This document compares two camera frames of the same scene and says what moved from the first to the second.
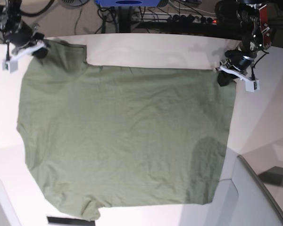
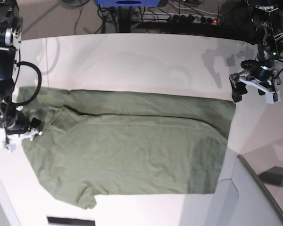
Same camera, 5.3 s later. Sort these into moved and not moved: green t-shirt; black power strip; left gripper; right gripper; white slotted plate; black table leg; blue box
Moved: right gripper; left gripper; green t-shirt
Not moved: black table leg; white slotted plate; blue box; black power strip
